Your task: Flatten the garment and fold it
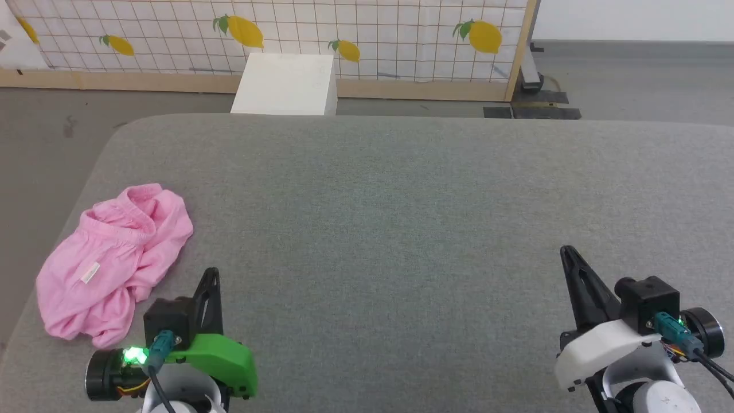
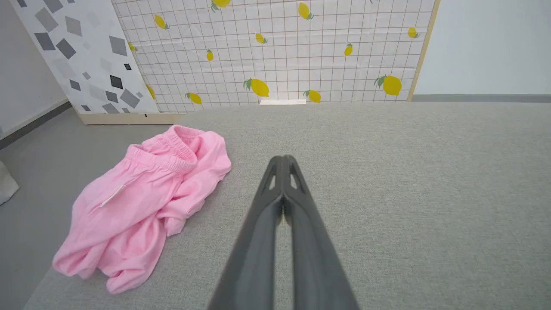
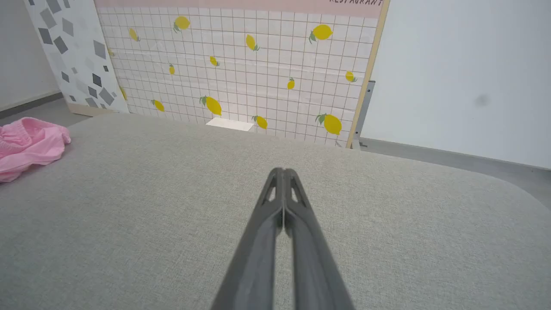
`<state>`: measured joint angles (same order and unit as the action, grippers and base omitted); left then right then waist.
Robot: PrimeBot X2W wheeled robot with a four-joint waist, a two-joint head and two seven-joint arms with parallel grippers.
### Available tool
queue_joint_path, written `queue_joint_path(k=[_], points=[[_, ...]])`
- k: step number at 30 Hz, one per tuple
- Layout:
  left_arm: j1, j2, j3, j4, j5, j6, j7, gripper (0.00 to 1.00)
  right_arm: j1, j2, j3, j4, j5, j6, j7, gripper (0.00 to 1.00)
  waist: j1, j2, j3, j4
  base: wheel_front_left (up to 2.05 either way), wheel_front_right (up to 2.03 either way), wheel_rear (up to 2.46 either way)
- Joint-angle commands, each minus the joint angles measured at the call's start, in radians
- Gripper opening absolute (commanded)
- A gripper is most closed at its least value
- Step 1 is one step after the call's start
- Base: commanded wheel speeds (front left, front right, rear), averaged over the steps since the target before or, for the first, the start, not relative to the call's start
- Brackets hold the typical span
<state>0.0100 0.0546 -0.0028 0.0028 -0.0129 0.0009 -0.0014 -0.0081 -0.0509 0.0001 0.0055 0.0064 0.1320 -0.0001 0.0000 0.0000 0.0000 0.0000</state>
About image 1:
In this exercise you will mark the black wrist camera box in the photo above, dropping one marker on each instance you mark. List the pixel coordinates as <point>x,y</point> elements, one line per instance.
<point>169,315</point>
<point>651,301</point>

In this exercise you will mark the grey metal stand leg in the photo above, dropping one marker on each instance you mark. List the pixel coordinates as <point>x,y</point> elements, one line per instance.
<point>530,71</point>

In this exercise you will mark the lemon print wood-framed partition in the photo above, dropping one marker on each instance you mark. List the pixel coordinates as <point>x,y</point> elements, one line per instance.
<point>373,34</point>

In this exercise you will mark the white box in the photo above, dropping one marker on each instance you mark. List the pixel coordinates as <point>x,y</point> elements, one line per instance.
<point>287,83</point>

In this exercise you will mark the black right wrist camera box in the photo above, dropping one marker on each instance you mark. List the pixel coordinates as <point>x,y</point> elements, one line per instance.
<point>651,301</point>

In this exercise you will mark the grey fabric sofa cushion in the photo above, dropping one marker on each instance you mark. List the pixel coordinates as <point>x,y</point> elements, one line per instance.
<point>401,229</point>

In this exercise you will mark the black floor base plates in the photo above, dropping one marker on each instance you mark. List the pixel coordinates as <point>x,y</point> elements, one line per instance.
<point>539,109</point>

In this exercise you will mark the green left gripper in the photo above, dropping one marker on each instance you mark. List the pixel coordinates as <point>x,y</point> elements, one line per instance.
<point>221,355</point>

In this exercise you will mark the pink short-sleeved shirt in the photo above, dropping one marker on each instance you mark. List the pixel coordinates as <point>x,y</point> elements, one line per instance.
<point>109,258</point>

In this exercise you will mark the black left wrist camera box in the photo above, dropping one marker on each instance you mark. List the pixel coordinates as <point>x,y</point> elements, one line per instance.
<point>169,315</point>

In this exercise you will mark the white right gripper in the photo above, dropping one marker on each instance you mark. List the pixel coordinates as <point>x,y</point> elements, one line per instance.
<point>602,347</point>

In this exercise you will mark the white board with grey mark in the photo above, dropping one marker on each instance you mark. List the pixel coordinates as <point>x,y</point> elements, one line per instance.
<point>14,51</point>

